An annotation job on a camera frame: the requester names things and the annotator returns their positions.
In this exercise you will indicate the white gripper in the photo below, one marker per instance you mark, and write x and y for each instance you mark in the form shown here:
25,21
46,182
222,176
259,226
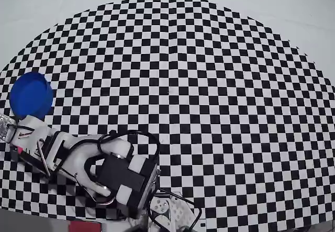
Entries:
31,134

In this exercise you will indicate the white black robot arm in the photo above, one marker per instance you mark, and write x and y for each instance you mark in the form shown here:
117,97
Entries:
115,169

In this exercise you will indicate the blue round box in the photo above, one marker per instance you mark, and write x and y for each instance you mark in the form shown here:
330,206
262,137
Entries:
30,95

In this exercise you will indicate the red rectangular block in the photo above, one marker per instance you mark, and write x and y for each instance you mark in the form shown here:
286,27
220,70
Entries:
85,227

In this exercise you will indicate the black white checkerboard mat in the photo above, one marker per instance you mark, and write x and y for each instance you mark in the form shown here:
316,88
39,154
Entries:
209,85

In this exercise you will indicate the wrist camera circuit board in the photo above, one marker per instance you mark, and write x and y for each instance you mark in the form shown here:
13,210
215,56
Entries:
5,127

